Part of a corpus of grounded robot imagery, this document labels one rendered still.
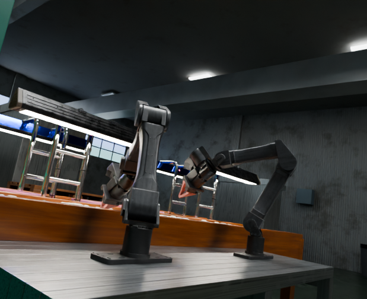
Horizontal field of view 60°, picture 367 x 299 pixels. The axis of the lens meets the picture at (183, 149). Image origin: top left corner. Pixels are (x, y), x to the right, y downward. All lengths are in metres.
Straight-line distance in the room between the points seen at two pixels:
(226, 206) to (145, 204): 7.40
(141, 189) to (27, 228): 0.29
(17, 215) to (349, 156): 8.81
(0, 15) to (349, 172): 8.81
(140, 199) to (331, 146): 8.82
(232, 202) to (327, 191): 2.63
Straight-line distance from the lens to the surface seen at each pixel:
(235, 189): 8.06
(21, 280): 0.53
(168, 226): 1.14
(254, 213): 1.23
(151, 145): 0.83
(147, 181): 0.79
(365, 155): 9.21
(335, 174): 9.25
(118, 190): 1.16
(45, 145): 6.09
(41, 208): 0.88
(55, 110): 1.22
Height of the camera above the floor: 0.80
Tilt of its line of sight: 11 degrees up
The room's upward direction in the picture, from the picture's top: 9 degrees clockwise
